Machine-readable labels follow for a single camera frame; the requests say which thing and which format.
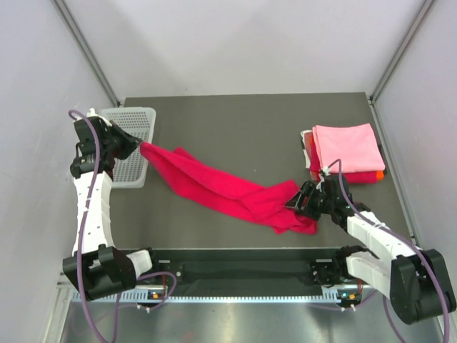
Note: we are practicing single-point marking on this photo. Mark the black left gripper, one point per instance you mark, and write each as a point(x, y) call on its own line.
point(128, 139)

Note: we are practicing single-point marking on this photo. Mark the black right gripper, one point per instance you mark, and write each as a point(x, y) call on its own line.
point(308, 189)

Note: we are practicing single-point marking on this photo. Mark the crimson red t shirt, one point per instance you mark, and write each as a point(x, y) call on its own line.
point(226, 193)

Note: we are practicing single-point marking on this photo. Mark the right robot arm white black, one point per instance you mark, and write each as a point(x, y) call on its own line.
point(415, 281)

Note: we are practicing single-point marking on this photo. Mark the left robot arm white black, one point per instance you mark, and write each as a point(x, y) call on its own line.
point(96, 267)

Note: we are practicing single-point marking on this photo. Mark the white perforated plastic basket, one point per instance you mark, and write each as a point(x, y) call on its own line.
point(139, 122)

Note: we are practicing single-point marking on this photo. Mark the red folded t shirt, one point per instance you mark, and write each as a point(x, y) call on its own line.
point(357, 177)

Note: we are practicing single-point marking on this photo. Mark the light pink folded t shirt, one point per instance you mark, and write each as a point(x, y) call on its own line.
point(355, 146)

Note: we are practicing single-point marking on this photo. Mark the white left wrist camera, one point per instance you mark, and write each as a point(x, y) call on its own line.
point(93, 113)

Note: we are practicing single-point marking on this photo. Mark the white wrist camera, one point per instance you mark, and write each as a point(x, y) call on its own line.
point(324, 173)
point(93, 113)

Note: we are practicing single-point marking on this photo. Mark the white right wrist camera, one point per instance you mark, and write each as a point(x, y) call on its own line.
point(324, 173)

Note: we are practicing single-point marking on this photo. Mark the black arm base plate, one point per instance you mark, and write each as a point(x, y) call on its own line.
point(323, 267)

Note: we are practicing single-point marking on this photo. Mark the left aluminium frame post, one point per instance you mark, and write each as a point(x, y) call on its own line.
point(65, 13)

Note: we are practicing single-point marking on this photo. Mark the aluminium frame post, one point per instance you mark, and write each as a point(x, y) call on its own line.
point(65, 13)
point(413, 28)

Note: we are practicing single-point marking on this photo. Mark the grey slotted cable duct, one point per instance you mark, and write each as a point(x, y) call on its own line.
point(144, 296)

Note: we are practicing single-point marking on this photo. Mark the right aluminium frame post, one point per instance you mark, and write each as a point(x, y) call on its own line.
point(413, 28)

